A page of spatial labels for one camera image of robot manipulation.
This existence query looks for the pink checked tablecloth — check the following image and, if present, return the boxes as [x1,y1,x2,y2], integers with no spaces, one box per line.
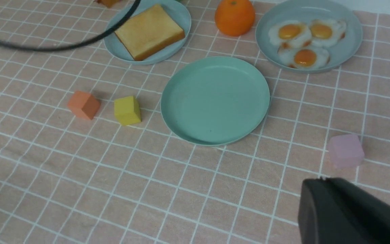
[0,0,390,244]

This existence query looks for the pink foam cube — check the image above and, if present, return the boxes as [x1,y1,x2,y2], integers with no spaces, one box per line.
[327,134,364,168]

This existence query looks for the orange foam cube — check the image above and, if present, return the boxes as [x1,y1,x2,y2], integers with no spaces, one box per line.
[67,90,101,120]

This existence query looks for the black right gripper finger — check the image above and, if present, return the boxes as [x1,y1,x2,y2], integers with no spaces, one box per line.
[298,178,390,244]

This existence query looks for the fried egg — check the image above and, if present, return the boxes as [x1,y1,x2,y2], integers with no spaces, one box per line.
[268,20,312,48]
[309,19,347,48]
[277,46,331,70]

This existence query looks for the red yellow pomegranate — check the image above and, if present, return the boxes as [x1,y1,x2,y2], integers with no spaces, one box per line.
[94,0,121,8]

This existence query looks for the teal green plate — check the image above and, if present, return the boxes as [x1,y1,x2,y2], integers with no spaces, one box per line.
[160,56,271,146]

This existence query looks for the orange fruit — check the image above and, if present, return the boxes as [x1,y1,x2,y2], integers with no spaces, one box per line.
[215,0,256,37]

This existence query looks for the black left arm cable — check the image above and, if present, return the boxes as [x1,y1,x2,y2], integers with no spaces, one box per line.
[0,0,142,52]

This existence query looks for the yellow foam cube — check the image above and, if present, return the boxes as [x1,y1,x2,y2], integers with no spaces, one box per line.
[113,96,142,126]

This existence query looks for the toast slice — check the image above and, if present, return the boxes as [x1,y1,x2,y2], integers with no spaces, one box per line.
[114,4,186,61]

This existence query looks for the grey blue egg plate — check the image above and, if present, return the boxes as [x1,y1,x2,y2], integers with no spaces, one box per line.
[255,0,363,74]

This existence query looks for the light blue plate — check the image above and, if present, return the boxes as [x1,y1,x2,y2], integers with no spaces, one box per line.
[104,0,192,65]

